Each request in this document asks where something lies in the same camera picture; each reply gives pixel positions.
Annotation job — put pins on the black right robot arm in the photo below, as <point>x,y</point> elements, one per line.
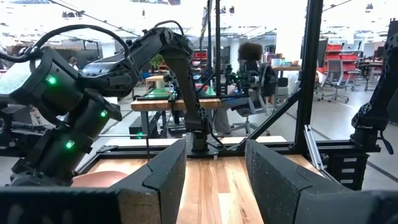
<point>180,77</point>

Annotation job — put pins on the red storage bins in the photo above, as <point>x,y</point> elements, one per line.
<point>334,48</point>

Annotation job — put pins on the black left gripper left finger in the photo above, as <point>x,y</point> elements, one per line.
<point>140,199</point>

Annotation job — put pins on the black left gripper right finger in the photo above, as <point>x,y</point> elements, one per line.
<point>295,199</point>

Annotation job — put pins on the green leafy plant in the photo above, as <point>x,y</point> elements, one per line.
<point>157,60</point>

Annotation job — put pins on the person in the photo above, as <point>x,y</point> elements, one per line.
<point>73,61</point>
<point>250,53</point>

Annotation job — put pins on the green table mat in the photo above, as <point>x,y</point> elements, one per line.
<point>161,92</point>

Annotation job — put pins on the pink plate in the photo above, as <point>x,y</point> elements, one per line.
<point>99,180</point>

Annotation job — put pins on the grey office chair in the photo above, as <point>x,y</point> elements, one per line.
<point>334,70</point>

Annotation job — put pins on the black controller box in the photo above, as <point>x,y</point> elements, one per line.
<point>348,174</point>

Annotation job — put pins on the silver aluminium strut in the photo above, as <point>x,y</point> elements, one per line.
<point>312,149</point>

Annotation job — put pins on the black office chair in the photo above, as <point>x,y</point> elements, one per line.
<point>269,81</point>

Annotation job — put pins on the black background robot arm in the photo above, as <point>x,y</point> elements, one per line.
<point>245,77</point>

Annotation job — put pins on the wooden work table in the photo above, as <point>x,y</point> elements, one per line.
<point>155,104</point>

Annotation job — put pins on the black aluminium table frame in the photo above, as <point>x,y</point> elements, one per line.
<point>308,77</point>

